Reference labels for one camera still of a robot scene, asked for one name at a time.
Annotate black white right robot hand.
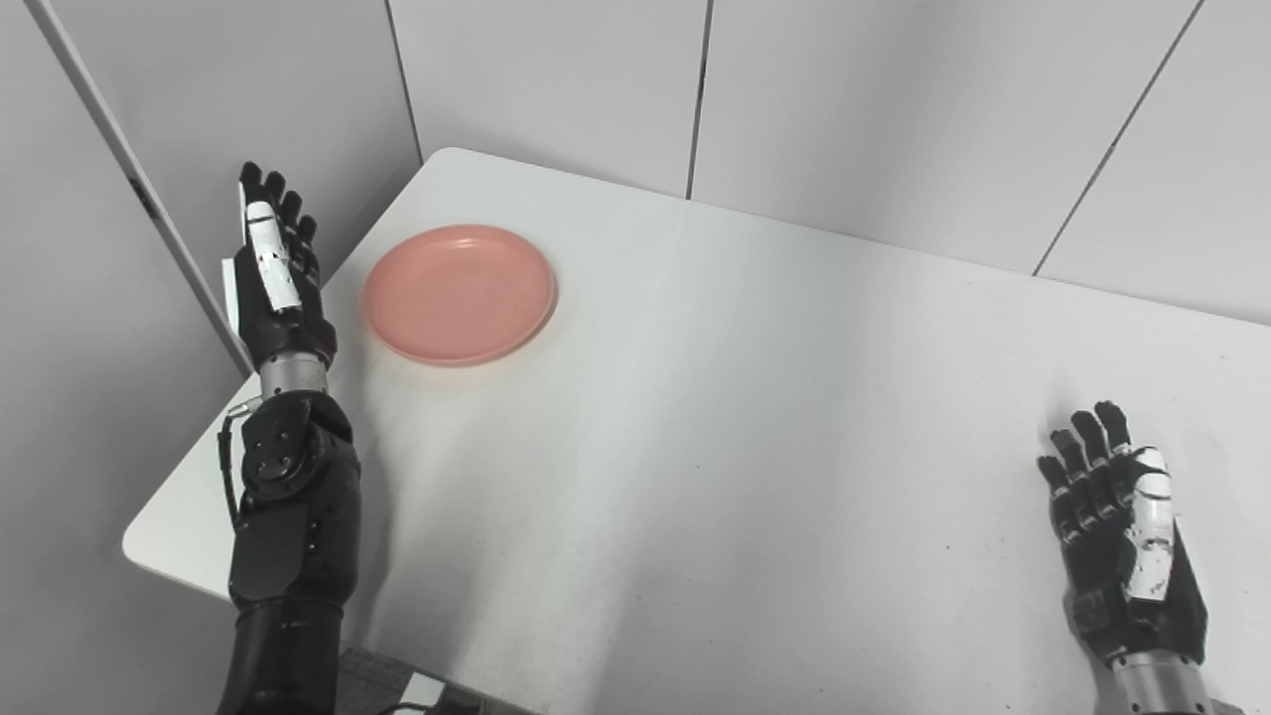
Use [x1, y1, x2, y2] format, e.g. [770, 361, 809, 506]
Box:
[1036, 400, 1210, 668]

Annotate pink round plate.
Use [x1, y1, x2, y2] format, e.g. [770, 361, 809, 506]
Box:
[360, 224, 558, 368]

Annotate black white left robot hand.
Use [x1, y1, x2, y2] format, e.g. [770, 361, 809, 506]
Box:
[220, 161, 339, 373]

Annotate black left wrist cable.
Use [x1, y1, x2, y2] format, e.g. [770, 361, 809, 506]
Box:
[217, 395, 264, 527]

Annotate white power strip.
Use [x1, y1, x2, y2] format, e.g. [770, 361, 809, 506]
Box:
[397, 671, 450, 711]

